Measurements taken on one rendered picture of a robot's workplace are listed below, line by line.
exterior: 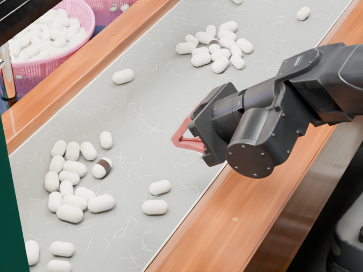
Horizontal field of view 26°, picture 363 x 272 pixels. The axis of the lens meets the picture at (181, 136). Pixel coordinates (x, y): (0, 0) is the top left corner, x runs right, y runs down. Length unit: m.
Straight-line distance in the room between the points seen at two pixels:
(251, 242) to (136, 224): 0.17
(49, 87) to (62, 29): 0.24
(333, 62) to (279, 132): 0.09
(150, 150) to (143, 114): 0.09
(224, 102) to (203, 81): 0.40
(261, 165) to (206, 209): 0.23
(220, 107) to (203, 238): 0.19
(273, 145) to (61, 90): 0.54
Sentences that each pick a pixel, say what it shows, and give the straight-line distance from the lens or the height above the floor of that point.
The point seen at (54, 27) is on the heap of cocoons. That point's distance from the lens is 1.52.
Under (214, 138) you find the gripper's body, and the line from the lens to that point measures 0.97.
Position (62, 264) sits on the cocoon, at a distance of 1.04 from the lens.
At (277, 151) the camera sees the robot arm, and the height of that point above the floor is 0.98.
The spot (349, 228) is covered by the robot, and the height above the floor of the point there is 0.34.
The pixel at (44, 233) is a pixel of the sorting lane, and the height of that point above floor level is 0.74.
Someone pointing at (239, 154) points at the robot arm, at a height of 0.96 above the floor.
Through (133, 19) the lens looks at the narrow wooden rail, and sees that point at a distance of 1.49.
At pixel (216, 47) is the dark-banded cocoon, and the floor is 0.76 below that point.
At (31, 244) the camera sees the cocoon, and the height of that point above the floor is 0.76.
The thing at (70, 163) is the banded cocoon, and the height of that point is 0.76.
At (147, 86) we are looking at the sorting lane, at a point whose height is 0.74.
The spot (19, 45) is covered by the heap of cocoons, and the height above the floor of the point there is 0.74.
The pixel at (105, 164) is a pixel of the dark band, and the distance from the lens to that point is 1.17.
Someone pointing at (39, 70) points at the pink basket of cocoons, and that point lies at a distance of 1.41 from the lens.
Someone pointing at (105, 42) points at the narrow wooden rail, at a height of 0.76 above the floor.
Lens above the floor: 1.53
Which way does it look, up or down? 39 degrees down
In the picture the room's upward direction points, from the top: straight up
